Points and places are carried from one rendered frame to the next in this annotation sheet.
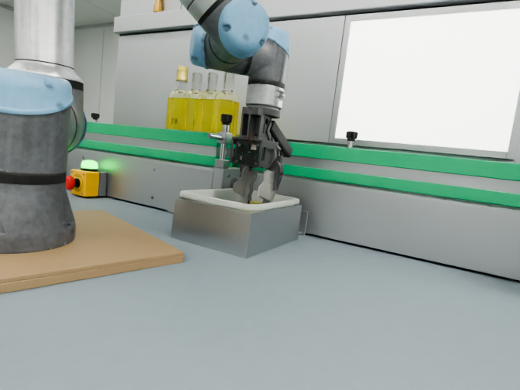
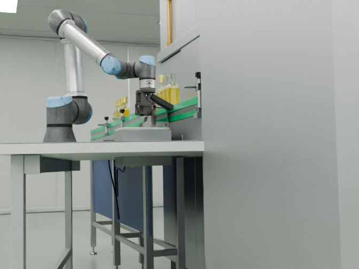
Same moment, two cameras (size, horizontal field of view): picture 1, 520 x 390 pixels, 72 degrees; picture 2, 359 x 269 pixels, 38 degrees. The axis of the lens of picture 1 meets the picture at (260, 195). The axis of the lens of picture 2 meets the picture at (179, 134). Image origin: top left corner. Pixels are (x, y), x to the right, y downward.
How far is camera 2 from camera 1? 1.93 m
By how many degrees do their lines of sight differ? 43
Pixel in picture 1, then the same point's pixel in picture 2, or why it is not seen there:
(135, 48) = (165, 69)
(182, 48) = (178, 63)
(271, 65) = (142, 71)
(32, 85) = (56, 99)
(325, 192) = (185, 123)
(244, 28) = (107, 66)
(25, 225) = (55, 137)
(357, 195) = (190, 120)
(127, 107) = not seen: hidden behind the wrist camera
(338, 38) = not seen: hidden behind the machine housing
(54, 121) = (63, 108)
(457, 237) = not seen: hidden behind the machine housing
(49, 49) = (72, 87)
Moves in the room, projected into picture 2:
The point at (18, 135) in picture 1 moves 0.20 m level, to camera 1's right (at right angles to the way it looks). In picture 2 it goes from (54, 113) to (82, 109)
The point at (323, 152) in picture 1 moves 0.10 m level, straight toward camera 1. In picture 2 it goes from (186, 103) to (169, 102)
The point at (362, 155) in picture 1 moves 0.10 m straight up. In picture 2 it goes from (193, 101) to (193, 78)
